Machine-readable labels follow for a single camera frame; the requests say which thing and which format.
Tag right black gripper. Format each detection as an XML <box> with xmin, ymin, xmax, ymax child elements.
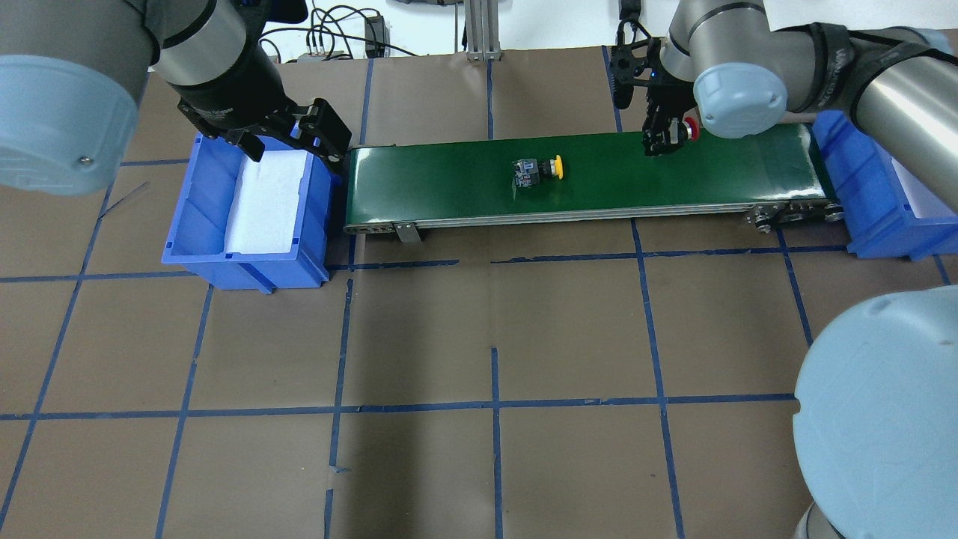
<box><xmin>608</xmin><ymin>37</ymin><xmax>697</xmax><ymax>156</ymax></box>

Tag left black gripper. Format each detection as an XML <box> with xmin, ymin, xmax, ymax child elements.
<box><xmin>177</xmin><ymin>82</ymin><xmax>353</xmax><ymax>175</ymax></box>

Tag red push button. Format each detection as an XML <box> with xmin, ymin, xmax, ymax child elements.
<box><xmin>674</xmin><ymin>116</ymin><xmax>701</xmax><ymax>146</ymax></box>

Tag yellow push button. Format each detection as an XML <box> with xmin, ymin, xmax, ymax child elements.
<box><xmin>512</xmin><ymin>154</ymin><xmax>565</xmax><ymax>189</ymax></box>

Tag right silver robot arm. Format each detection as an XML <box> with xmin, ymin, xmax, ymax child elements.
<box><xmin>608</xmin><ymin>1</ymin><xmax>957</xmax><ymax>210</ymax></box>

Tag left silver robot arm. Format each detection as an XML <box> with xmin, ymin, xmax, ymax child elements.
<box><xmin>1</xmin><ymin>1</ymin><xmax>352</xmax><ymax>197</ymax></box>

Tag white foam pad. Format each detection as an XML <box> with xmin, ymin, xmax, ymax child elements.
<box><xmin>891</xmin><ymin>158</ymin><xmax>956</xmax><ymax>219</ymax></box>
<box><xmin>225</xmin><ymin>150</ymin><xmax>308</xmax><ymax>255</ymax></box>

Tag green conveyor belt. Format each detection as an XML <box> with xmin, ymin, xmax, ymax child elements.
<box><xmin>344</xmin><ymin>125</ymin><xmax>838</xmax><ymax>234</ymax></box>

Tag black power adapter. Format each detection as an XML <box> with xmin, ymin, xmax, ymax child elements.
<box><xmin>364</xmin><ymin>15</ymin><xmax>391</xmax><ymax>58</ymax></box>

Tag far blue plastic bin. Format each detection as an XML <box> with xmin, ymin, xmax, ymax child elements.
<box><xmin>161</xmin><ymin>135</ymin><xmax>340</xmax><ymax>294</ymax></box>

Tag blue bin with foam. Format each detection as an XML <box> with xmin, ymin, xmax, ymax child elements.
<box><xmin>812</xmin><ymin>112</ymin><xmax>957</xmax><ymax>261</ymax></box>

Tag aluminium frame post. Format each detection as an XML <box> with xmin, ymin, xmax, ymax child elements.
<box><xmin>464</xmin><ymin>0</ymin><xmax>502</xmax><ymax>62</ymax></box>

